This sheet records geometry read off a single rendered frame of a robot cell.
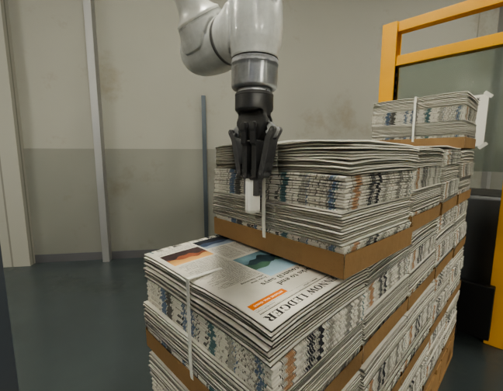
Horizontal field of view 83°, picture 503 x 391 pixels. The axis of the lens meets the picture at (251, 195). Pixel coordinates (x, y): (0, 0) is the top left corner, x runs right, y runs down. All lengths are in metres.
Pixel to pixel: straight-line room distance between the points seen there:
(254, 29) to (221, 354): 0.54
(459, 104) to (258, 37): 1.04
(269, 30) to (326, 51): 2.80
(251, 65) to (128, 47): 2.68
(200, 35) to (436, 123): 1.08
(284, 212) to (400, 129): 1.02
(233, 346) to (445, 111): 1.25
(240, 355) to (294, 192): 0.28
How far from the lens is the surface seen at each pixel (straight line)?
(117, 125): 3.08
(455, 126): 1.45
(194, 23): 0.68
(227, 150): 0.69
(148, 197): 3.03
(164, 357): 0.70
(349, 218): 0.50
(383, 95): 2.12
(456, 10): 2.14
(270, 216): 0.58
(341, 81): 3.35
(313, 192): 0.51
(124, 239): 3.17
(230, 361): 0.49
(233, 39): 0.58
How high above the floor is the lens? 1.04
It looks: 8 degrees down
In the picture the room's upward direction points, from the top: straight up
